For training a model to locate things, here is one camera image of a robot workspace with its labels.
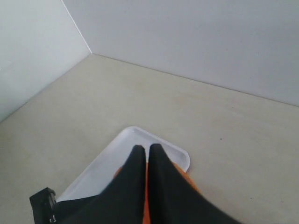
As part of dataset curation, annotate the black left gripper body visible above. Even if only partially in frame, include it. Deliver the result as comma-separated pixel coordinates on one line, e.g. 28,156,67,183
29,187,57,224

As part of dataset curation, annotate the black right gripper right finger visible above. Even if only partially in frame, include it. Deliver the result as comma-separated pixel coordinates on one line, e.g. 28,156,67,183
148,144,238,224

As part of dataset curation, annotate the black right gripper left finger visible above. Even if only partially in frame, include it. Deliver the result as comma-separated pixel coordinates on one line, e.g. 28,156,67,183
54,145,146,224

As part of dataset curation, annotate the orange pump soap bottle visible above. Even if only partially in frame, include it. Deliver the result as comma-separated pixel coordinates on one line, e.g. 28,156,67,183
109,147,207,224

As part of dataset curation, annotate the white rectangular plastic tray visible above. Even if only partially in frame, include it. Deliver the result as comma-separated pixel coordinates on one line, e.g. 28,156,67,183
57,126,191,202

